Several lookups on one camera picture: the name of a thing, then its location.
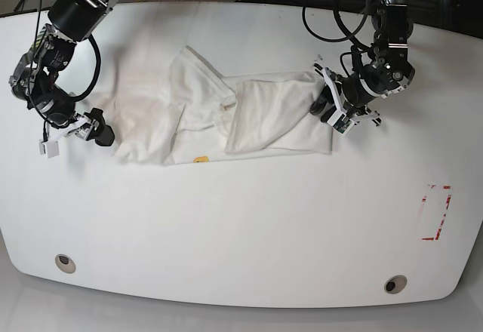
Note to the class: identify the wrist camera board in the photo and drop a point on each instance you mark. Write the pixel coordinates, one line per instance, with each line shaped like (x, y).
(340, 122)
(49, 148)

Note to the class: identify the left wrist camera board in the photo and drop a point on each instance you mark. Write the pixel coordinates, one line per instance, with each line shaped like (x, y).
(340, 122)

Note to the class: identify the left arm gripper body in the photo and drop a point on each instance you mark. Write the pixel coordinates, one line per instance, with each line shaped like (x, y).
(351, 95)

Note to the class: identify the white printed t-shirt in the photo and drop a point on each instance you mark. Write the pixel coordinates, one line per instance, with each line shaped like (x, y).
(192, 113)

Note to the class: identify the left table cable grommet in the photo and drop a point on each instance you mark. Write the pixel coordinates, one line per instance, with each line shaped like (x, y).
(65, 264)

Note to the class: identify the right table cable grommet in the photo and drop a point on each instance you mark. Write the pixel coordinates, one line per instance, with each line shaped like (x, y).
(395, 284)

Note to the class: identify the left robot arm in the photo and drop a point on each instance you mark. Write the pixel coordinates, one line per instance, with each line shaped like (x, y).
(378, 70)

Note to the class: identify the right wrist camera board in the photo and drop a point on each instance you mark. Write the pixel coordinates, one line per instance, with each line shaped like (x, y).
(49, 148)

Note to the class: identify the red tape rectangle marking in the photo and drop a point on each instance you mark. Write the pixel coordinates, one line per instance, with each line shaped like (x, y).
(433, 211)

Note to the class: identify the table cable grommet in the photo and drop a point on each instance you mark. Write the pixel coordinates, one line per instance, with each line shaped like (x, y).
(395, 284)
(65, 264)

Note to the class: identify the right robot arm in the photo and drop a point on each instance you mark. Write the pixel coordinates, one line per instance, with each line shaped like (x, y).
(34, 78)

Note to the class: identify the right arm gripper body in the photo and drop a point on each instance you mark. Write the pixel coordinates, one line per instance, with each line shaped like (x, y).
(83, 126)

